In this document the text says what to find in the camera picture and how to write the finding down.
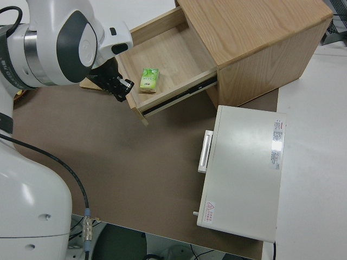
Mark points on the light wooden drawer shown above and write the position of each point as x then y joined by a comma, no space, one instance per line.
168,51

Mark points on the green tissue pack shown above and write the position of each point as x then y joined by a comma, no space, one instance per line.
149,80

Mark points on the black metal drawer slide rail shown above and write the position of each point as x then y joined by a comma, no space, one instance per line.
184,93

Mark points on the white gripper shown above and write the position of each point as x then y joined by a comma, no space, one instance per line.
119,33

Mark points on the white toaster oven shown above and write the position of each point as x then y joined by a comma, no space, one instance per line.
244,168

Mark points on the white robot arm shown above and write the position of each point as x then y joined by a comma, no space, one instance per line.
40,43

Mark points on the brown table mat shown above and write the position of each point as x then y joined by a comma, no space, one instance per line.
130,168

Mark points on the light wooden cabinet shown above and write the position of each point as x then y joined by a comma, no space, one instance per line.
257,40

